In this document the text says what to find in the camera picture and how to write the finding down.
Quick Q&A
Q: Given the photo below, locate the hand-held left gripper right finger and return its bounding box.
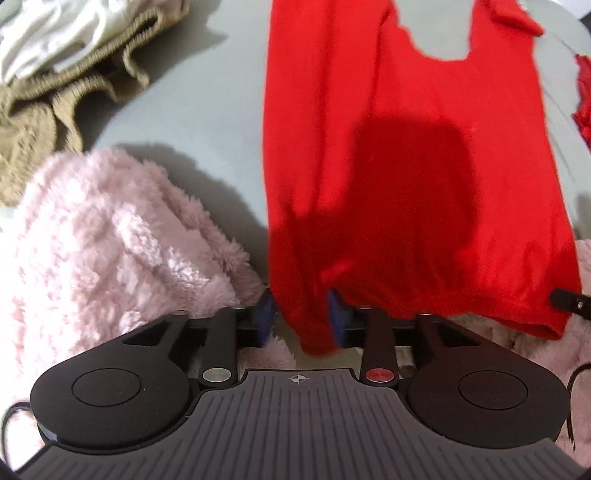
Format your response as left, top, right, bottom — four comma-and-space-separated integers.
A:
325, 290, 482, 387

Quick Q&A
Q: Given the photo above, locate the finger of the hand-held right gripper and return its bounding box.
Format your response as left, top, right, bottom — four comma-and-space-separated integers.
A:
551, 288, 591, 320

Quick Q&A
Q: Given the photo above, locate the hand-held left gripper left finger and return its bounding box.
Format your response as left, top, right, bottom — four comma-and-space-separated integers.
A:
122, 288, 278, 387

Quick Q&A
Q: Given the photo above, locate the red sweater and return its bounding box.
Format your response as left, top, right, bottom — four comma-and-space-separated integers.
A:
263, 0, 583, 356

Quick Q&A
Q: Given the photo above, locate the pink fluffy garment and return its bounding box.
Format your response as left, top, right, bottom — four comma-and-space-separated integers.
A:
0, 148, 591, 467

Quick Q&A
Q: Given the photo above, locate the dark red cloth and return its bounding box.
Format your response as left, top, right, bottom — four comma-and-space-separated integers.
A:
573, 54, 591, 151

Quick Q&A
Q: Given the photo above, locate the grey sofa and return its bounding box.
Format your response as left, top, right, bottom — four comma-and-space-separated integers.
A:
0, 0, 591, 324

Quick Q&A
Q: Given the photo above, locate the tan knitted garment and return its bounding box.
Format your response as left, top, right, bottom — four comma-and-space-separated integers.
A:
0, 0, 190, 206

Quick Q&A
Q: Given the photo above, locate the cream white cloth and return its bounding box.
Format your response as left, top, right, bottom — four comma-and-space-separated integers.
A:
0, 0, 155, 84

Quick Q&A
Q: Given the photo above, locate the black cable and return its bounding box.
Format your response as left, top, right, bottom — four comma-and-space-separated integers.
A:
565, 366, 591, 455
0, 401, 34, 467

